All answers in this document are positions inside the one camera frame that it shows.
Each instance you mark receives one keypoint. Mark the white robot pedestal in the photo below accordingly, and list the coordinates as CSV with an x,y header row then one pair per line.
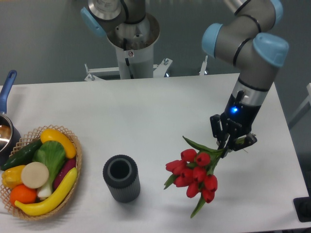
x,y
134,46

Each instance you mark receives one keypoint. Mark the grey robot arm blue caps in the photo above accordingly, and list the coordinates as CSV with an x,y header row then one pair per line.
x,y
245,43

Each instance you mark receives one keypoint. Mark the white furniture piece right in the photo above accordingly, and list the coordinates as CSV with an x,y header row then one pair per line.
x,y
301,110

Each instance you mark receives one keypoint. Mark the orange fruit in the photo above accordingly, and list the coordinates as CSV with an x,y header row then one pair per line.
x,y
22,194

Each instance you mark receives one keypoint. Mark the yellow squash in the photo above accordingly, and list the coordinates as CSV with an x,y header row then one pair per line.
x,y
55,135

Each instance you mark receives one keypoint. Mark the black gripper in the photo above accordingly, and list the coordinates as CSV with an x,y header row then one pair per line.
x,y
235,116

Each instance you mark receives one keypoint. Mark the red tulip bouquet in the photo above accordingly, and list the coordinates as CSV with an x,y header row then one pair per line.
x,y
195,171

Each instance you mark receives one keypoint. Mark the dark grey ribbed vase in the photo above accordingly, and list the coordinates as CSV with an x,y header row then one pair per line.
x,y
120,174

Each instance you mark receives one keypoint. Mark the beige round disc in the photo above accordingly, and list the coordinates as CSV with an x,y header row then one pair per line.
x,y
34,175

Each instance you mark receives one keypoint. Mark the black box at edge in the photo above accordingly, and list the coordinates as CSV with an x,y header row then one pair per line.
x,y
303,208

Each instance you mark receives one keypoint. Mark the purple sweet potato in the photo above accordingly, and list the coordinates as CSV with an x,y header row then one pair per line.
x,y
68,165

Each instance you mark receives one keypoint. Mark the green cucumber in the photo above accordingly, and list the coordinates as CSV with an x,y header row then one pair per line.
x,y
23,156

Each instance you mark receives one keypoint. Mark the green bok choy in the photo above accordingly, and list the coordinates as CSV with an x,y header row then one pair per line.
x,y
52,155

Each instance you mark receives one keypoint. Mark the yellow bell pepper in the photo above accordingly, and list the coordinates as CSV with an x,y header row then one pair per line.
x,y
12,176

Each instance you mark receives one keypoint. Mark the woven wicker basket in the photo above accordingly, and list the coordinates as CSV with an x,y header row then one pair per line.
x,y
25,140

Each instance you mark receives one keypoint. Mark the blue handled saucepan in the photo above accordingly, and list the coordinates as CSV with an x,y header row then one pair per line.
x,y
9,135

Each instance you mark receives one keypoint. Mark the yellow banana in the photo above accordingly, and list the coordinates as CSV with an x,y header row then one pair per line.
x,y
56,198

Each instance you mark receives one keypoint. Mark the white metal base frame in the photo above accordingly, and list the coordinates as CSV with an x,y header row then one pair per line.
x,y
159,71

